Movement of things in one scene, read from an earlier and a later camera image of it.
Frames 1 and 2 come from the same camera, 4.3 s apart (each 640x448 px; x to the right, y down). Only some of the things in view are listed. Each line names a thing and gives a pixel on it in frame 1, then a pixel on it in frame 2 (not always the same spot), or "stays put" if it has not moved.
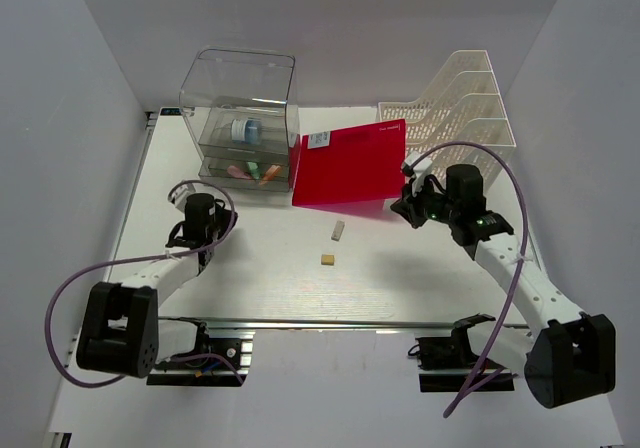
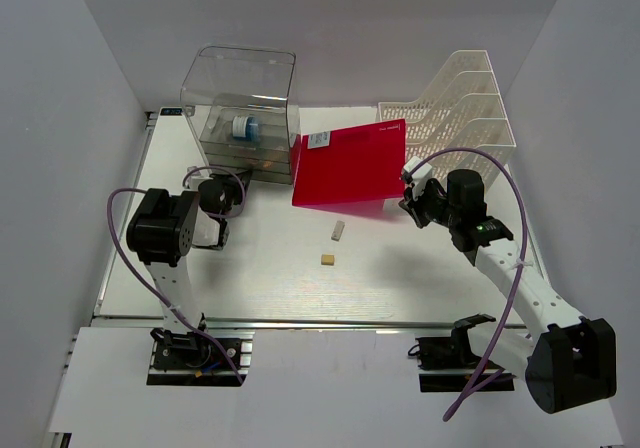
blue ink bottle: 248,131 stays put
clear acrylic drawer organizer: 245,130 stays put
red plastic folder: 355,167 stays put
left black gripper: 227,215 to 237,181
